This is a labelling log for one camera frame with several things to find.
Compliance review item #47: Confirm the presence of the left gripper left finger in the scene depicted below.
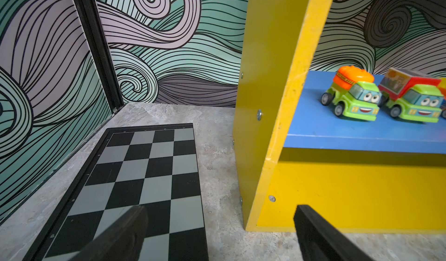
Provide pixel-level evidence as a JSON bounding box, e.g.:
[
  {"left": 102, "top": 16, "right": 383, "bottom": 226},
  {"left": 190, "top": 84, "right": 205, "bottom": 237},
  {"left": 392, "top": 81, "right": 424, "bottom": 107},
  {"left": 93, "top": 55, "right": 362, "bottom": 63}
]
[{"left": 72, "top": 205, "right": 148, "bottom": 261}]

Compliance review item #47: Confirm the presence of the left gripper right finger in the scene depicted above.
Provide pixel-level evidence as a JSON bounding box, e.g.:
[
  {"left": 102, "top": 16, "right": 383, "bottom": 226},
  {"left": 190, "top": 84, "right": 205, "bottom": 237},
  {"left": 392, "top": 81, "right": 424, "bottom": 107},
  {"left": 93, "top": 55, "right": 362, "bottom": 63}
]
[{"left": 293, "top": 205, "right": 372, "bottom": 261}]

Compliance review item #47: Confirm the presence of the green orange tractor toy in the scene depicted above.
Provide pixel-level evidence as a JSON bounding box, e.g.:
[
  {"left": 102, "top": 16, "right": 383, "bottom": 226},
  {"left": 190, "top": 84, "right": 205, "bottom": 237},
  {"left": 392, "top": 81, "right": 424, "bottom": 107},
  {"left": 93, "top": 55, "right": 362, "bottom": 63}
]
[{"left": 320, "top": 66, "right": 382, "bottom": 122}]

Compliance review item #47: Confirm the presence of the green grey truck toy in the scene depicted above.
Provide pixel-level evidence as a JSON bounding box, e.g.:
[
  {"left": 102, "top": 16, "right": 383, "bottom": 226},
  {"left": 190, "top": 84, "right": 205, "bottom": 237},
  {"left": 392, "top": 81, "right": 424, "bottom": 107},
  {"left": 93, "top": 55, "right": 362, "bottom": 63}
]
[{"left": 378, "top": 68, "right": 444, "bottom": 123}]

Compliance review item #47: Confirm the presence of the black white chessboard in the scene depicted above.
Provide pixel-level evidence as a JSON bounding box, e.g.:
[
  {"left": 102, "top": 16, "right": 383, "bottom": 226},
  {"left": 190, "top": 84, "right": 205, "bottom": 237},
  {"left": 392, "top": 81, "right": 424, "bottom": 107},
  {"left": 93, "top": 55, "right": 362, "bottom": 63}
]
[{"left": 24, "top": 123, "right": 209, "bottom": 261}]

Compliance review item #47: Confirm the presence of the yellow toy shelf unit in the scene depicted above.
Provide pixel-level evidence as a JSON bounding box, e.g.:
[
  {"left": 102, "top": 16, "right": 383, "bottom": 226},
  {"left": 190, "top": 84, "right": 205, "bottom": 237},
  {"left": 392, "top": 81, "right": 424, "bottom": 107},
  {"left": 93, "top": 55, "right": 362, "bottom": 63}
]
[{"left": 233, "top": 0, "right": 446, "bottom": 234}]

